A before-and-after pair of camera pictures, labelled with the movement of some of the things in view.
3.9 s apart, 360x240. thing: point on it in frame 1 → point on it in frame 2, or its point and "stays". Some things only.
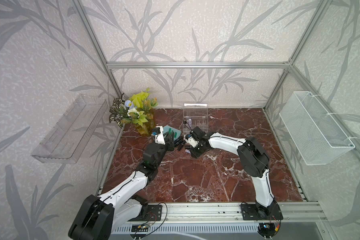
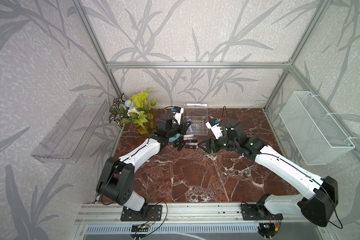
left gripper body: (168, 146) → (175, 129)
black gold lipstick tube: (179, 140) stays
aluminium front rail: (230, 213) stays
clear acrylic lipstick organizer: (195, 115) stays
